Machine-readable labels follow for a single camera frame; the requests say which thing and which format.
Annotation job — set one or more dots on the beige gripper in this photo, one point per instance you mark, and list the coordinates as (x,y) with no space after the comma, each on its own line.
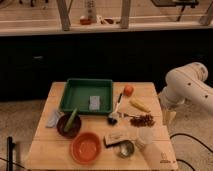
(168,116)

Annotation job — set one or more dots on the yellow banana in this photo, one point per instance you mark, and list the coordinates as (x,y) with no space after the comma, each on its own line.
(139,105)

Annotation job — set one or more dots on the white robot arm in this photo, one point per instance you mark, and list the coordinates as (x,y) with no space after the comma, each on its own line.
(185,83)

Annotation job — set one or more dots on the red bowl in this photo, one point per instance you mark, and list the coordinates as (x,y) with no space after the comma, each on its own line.
(85,148)

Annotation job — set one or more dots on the dark brown bowl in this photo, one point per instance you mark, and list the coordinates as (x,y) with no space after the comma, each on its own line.
(73,131)

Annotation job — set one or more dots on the white paper cup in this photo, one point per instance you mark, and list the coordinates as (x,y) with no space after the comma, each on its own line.
(144,137)

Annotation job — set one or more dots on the orange tomato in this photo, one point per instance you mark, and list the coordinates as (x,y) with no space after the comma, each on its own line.
(128,90)

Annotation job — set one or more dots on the small metal cup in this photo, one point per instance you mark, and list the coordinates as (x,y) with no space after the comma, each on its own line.
(126,149)

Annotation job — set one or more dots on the wooden block eraser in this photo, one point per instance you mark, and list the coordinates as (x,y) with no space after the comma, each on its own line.
(115,138)

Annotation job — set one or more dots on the grey sponge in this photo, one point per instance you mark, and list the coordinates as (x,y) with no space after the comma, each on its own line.
(94,102)

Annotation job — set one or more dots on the green plastic tray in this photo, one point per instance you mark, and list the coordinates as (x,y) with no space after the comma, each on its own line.
(77,94)

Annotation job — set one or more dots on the green cucumber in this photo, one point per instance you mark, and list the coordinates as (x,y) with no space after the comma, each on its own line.
(70,120)

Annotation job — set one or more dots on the grey folded cloth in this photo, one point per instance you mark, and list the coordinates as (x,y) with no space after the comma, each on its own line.
(53,119)

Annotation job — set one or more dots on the red object on shelf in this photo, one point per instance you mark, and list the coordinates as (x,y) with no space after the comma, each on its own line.
(85,21)

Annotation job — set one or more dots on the white bottle on shelf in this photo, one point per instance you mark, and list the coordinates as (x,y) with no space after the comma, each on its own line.
(90,8)

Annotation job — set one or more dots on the black stand on floor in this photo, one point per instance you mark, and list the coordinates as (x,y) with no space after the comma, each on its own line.
(10,147)

